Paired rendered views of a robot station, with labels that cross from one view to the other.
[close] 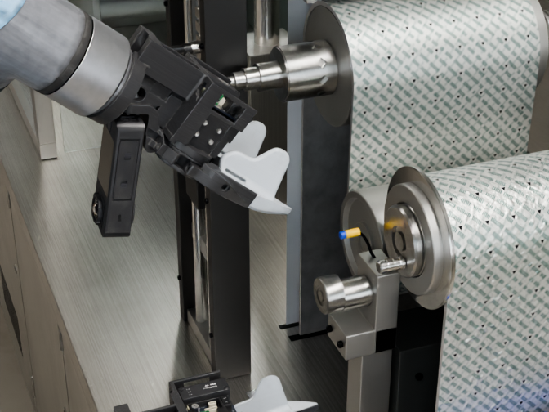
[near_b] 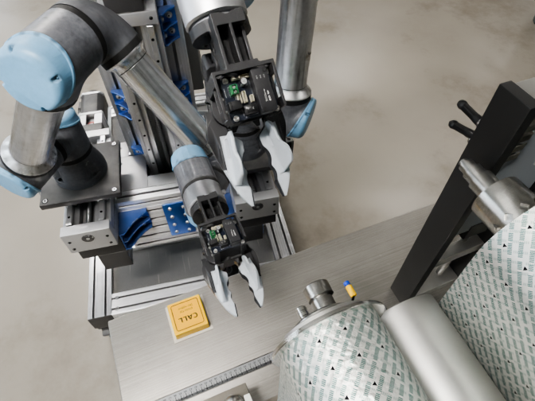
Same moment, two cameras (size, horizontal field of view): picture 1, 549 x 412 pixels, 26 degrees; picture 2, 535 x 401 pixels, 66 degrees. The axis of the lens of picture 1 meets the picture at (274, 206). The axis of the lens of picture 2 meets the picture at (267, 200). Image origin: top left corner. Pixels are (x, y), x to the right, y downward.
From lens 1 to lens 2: 101 cm
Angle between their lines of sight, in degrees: 65
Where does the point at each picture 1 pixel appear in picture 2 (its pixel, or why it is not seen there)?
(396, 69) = (520, 283)
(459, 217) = (304, 352)
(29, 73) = not seen: outside the picture
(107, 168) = not seen: hidden behind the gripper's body
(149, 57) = (210, 25)
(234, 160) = (228, 139)
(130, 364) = (395, 242)
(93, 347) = (404, 223)
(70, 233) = not seen: hidden behind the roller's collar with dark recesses
